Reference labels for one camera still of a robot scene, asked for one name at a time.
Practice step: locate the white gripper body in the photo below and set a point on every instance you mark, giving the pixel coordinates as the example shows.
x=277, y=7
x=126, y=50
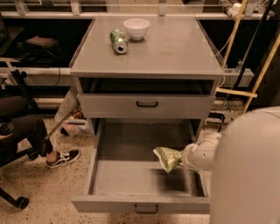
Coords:
x=189, y=155

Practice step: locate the green jalapeno chip bag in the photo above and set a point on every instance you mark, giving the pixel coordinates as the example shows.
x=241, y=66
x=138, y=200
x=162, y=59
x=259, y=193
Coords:
x=168, y=158

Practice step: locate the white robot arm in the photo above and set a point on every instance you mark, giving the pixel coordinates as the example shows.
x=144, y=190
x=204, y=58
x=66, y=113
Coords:
x=244, y=160

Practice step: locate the open grey lower drawer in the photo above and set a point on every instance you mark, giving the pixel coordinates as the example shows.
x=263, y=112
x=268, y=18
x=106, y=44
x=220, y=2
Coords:
x=124, y=170

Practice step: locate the grey drawer cabinet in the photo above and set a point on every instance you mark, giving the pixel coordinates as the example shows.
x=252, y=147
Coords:
x=173, y=58

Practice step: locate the closed grey upper drawer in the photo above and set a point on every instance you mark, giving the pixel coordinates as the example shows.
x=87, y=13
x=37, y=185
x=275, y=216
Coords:
x=124, y=106

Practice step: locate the clear plastic bag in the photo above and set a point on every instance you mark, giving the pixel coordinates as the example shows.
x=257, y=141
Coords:
x=71, y=117

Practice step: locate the black white sneaker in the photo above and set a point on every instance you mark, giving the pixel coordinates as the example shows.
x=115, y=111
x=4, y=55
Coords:
x=56, y=159

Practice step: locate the white ceramic bowl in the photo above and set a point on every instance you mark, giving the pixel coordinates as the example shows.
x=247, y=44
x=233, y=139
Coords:
x=136, y=28

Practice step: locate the green soda can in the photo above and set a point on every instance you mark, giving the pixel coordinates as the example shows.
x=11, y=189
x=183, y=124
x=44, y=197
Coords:
x=118, y=41

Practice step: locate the person's leg dark trousers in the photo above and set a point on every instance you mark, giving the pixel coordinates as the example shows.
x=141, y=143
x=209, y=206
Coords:
x=26, y=126

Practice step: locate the brown box on shelf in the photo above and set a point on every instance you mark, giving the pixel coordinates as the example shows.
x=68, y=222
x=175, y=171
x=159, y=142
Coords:
x=40, y=43

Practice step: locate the black handheld controller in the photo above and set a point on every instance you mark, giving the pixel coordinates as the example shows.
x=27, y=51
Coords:
x=6, y=128

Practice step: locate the black drawer handle lower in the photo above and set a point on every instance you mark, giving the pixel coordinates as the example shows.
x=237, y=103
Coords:
x=145, y=209

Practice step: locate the black drawer handle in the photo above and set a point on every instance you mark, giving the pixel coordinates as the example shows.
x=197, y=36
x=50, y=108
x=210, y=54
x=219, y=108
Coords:
x=147, y=104
x=145, y=209

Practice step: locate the black drawer handle upper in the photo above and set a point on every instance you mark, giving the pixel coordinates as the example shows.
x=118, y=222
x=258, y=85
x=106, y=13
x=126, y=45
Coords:
x=147, y=104

